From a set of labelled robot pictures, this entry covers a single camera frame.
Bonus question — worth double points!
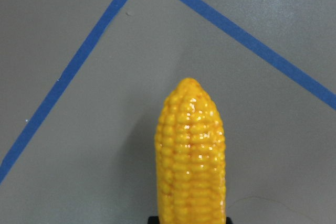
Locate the yellow corn cob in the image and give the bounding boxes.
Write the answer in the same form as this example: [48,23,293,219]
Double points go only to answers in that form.
[154,78,226,223]

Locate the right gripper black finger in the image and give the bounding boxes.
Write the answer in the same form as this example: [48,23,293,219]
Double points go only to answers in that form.
[147,216,160,224]

